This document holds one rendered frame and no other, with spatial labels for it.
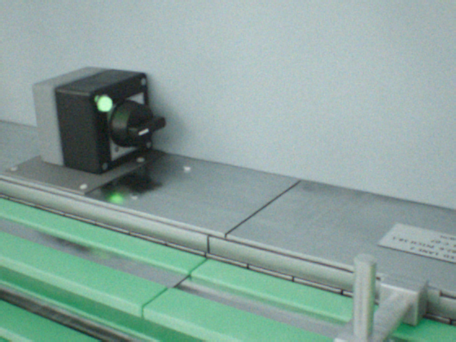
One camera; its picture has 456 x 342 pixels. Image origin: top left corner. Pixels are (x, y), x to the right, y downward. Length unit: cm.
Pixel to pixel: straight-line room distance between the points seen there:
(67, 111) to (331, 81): 24
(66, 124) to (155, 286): 22
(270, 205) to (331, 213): 5
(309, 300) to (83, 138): 28
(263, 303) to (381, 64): 21
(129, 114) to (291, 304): 25
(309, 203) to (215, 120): 14
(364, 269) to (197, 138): 34
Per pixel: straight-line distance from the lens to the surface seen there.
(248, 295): 50
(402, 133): 58
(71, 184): 65
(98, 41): 74
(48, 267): 56
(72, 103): 66
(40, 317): 64
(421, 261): 50
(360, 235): 53
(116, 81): 67
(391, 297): 46
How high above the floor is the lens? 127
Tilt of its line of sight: 50 degrees down
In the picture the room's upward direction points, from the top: 121 degrees counter-clockwise
